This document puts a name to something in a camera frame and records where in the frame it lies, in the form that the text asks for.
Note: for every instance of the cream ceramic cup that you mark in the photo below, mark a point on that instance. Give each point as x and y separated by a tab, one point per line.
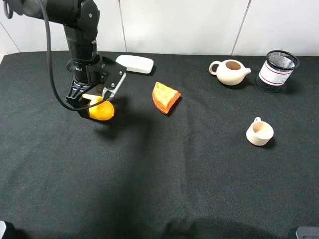
259	133

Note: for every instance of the orange cheese wedge toy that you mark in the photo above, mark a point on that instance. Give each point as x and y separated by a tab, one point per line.
164	97

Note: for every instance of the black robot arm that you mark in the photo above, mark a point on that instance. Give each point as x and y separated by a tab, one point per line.
80	20

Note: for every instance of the grey base part left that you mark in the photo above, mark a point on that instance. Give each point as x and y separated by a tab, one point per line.
3	229

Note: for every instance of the white glasses case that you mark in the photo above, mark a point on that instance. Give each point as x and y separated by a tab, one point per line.
136	64

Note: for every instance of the grey base part right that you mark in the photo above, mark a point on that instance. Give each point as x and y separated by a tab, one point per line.
307	233

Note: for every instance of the grey base part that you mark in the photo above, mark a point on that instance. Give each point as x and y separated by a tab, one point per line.
3	229
307	233

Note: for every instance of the black mesh pen holder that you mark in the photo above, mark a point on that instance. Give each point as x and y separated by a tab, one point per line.
277	68

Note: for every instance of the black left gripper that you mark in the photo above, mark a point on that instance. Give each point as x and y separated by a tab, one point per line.
87	74

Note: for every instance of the yellow mango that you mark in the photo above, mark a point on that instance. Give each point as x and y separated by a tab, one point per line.
104	111

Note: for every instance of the cream ceramic teapot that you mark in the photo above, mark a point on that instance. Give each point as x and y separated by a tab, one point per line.
229	72

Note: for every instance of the black tablecloth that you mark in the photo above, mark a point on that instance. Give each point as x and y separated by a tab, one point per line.
188	174

